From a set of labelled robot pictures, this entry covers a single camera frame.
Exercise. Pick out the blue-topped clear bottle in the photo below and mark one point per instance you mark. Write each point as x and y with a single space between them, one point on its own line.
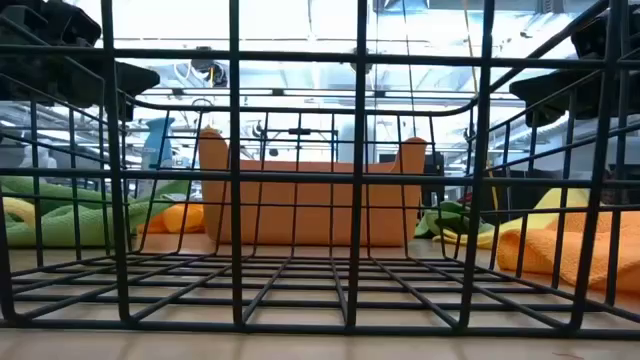
157 142

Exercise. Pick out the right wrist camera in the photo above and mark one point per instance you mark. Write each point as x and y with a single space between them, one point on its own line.
610 35

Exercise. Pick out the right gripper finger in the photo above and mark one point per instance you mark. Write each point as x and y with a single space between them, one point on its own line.
550 95

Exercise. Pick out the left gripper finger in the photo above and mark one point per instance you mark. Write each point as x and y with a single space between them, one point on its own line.
137 82

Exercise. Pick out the green microfiber towel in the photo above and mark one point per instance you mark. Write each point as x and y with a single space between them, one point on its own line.
60 225
450 217

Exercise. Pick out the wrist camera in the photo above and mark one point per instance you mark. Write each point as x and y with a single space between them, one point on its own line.
610 35
45 22

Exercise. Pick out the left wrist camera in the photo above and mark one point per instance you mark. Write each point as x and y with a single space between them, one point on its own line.
45 22

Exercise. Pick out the orange plastic basket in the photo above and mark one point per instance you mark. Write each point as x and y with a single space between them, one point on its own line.
315 220

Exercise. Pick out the orange microfiber towel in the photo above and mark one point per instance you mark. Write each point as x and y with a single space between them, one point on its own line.
172 220
540 255

